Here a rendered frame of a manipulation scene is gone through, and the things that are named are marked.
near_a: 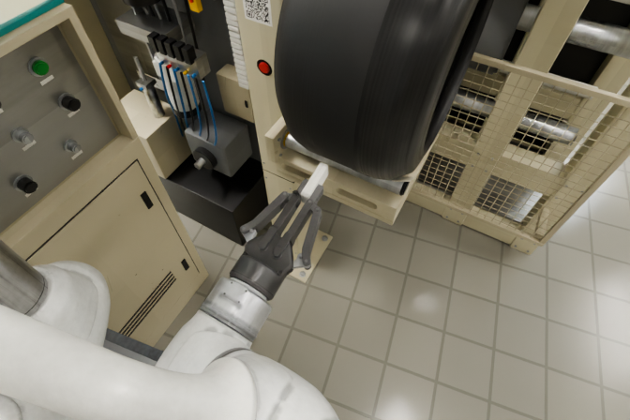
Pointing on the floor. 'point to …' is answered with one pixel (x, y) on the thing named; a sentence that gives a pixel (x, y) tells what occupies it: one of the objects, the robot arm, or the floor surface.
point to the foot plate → (313, 256)
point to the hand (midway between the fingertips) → (315, 184)
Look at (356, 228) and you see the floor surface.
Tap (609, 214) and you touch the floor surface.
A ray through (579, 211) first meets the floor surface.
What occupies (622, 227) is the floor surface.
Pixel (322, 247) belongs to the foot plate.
